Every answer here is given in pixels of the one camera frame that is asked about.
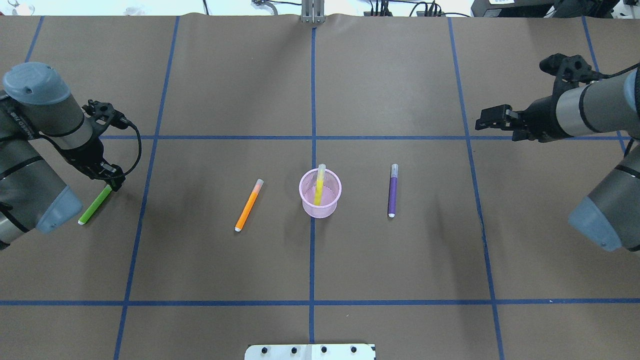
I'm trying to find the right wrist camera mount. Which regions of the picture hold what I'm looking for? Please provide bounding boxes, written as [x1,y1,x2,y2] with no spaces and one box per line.
[538,53,602,98]

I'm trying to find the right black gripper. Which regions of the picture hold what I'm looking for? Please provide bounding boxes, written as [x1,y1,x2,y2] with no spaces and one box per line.
[475,96,569,142]

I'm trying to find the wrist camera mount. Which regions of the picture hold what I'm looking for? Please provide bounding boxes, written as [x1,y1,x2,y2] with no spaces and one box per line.
[81,99,134,134]
[538,53,602,98]

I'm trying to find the pink mesh pen holder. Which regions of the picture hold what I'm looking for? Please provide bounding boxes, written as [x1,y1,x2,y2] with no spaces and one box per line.
[298,168,343,219]

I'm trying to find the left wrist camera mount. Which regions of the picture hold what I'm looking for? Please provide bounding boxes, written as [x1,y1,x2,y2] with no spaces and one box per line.
[81,99,134,134]

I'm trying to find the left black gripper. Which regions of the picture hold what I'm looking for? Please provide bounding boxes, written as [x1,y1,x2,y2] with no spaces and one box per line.
[60,141,126,192]

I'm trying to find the black box with label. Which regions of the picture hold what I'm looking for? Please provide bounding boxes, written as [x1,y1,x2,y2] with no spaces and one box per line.
[470,0,554,18]

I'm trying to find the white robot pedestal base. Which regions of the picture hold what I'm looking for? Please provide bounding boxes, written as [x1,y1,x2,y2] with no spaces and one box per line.
[244,343,377,360]

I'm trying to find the orange highlighter pen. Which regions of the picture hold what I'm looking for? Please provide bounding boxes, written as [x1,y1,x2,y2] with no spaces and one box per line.
[234,178,265,233]

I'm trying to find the aluminium frame post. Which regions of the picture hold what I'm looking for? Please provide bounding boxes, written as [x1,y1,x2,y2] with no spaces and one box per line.
[301,0,326,25]

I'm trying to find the yellow highlighter pen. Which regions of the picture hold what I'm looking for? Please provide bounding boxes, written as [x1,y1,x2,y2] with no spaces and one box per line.
[313,163,326,207]

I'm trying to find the purple marker pen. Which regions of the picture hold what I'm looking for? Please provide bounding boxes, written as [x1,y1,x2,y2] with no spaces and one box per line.
[387,163,399,219]

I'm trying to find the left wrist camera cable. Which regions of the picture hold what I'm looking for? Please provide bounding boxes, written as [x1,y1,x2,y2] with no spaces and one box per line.
[114,119,143,177]

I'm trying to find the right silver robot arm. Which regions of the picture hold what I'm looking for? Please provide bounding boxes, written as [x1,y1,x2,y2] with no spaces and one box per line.
[426,69,639,267]

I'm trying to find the green highlighter pen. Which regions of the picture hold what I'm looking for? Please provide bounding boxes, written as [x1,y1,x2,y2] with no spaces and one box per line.
[77,185,114,226]

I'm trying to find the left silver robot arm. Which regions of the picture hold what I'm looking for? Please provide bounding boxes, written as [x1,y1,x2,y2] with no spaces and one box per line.
[0,62,135,249]

